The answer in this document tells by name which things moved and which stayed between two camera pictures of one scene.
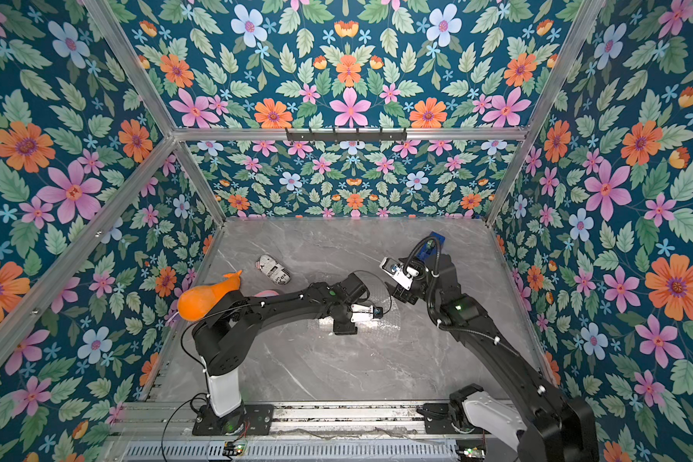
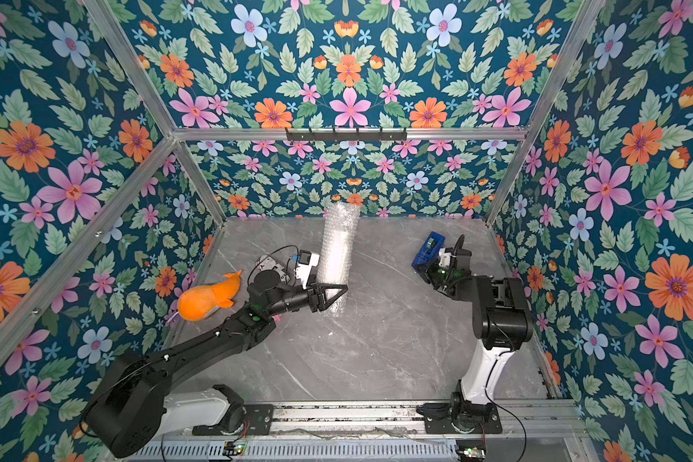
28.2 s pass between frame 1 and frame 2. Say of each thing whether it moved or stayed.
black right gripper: moved
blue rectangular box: stayed
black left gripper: moved
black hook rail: stayed
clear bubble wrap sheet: moved
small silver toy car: stayed
